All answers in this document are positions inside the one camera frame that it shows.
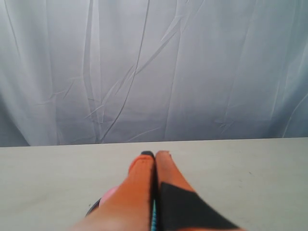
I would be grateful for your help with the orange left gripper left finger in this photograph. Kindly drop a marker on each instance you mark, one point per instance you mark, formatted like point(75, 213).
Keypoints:
point(130, 207)

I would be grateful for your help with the pink toy peach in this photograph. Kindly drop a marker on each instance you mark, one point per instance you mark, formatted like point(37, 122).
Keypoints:
point(107, 195)

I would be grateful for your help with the white fabric backdrop curtain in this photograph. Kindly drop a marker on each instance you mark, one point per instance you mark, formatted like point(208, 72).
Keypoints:
point(108, 71)

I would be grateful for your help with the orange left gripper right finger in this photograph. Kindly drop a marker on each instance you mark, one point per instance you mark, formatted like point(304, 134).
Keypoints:
point(179, 207)

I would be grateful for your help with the large silver metal plate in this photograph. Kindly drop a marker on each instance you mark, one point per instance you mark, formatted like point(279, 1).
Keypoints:
point(93, 207)

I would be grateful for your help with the teal rubber bone toy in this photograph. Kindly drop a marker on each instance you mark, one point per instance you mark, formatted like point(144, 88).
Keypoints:
point(154, 217)

